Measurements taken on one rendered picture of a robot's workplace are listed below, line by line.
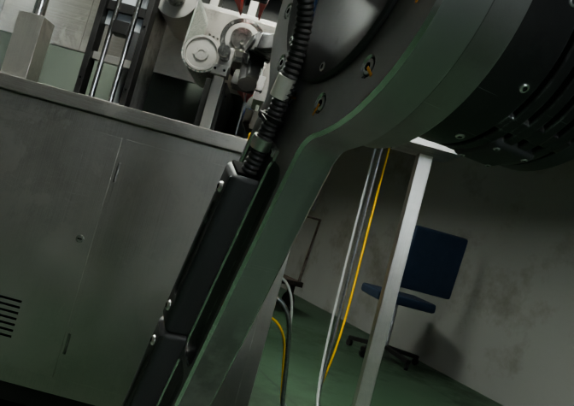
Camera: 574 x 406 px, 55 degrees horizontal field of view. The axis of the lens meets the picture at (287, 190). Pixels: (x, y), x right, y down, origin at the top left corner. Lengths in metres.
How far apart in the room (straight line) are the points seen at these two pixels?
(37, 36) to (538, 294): 2.98
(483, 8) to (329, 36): 0.11
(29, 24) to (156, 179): 0.82
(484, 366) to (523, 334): 0.35
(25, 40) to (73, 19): 0.32
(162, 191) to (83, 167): 0.23
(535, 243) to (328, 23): 3.42
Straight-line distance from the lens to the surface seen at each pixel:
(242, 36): 1.86
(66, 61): 2.34
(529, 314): 3.69
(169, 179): 1.55
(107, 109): 1.58
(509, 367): 3.75
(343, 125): 0.32
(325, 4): 0.40
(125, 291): 1.58
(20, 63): 2.10
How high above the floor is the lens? 0.70
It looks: 3 degrees up
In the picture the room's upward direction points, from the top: 15 degrees clockwise
